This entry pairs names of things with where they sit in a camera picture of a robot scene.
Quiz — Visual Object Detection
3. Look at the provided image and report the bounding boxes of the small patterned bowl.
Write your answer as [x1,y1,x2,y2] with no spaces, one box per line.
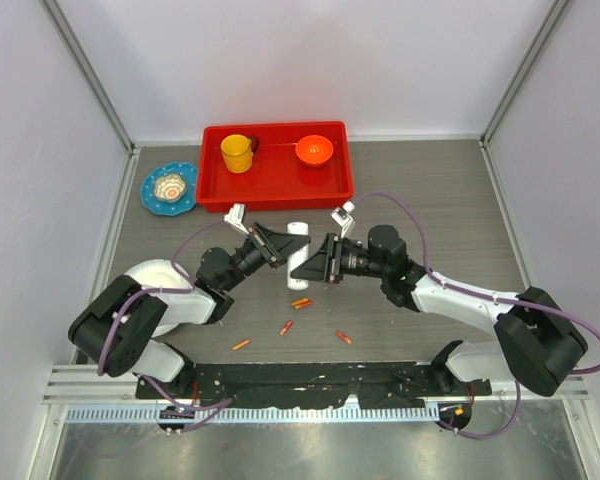
[153,173,187,203]

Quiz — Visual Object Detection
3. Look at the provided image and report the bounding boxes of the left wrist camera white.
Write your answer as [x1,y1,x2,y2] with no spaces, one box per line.
[224,203,249,237]

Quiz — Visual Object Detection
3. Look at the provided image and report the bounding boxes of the aluminium frame rail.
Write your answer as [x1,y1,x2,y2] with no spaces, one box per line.
[42,365,589,404]

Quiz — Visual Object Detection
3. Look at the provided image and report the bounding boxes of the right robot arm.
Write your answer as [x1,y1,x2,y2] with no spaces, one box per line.
[290,225,588,397]

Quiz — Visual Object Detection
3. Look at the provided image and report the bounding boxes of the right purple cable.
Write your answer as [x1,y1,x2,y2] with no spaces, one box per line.
[352,193,600,440]

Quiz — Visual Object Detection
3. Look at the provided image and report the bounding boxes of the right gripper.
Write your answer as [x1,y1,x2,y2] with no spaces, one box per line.
[291,233,388,284]

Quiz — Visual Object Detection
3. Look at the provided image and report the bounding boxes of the yellow mug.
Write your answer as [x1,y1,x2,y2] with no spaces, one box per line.
[220,134,260,174]

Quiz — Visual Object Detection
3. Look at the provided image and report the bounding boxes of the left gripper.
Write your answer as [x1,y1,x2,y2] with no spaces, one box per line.
[222,222,310,292]

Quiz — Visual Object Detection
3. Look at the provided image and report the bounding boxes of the white paper plate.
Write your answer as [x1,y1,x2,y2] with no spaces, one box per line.
[125,259,192,338]

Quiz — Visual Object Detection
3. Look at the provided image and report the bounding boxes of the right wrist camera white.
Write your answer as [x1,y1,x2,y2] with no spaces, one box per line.
[331,201,356,239]

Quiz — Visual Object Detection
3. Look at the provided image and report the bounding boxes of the white remote control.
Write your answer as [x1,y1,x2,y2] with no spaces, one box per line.
[287,222,309,291]

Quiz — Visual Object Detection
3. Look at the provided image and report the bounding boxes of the blue dotted plate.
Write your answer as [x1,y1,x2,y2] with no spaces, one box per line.
[140,161,199,217]

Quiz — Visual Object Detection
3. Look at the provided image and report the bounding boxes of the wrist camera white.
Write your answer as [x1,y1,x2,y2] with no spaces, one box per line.
[224,203,249,237]
[331,201,356,239]

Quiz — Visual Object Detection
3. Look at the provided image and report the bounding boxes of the red plastic tray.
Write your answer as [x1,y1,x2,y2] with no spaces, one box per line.
[196,121,354,213]

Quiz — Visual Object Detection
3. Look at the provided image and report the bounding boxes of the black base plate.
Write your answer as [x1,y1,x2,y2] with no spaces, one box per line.
[161,362,492,410]

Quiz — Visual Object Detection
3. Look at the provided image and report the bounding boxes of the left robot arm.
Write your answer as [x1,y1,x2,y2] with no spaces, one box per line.
[68,222,310,399]

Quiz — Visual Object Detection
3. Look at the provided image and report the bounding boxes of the orange bowl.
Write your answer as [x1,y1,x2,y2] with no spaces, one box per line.
[295,135,334,167]

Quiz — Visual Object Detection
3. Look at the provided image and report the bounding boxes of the white slotted cable duct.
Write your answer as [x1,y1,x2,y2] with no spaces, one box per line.
[65,403,439,424]

